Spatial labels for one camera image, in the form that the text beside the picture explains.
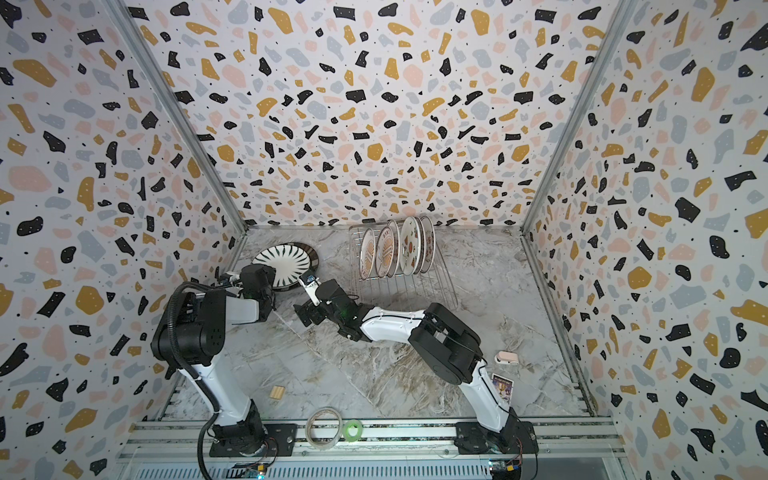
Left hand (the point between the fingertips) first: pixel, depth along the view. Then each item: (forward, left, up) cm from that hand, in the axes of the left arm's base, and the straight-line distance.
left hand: (264, 263), depth 99 cm
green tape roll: (-46, -32, -8) cm, 56 cm away
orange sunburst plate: (+4, -41, +1) cm, 41 cm away
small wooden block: (-38, -11, -7) cm, 41 cm away
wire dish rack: (-6, -56, -8) cm, 57 cm away
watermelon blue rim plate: (0, -52, +9) cm, 53 cm away
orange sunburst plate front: (+6, -34, -2) cm, 34 cm away
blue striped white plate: (+6, -5, -7) cm, 11 cm away
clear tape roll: (-48, -21, -8) cm, 53 cm away
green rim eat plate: (+6, -49, +1) cm, 49 cm away
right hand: (-15, -16, +6) cm, 23 cm away
